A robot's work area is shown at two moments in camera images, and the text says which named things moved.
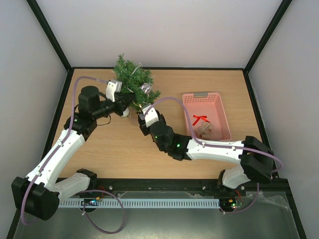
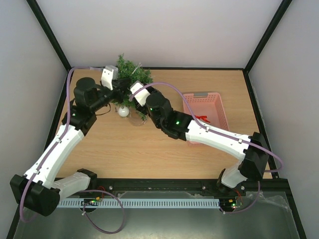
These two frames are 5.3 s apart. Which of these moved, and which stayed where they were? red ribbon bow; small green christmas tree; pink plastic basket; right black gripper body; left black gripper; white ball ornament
Moved: left black gripper; right black gripper body
Stayed: small green christmas tree; white ball ornament; pink plastic basket; red ribbon bow
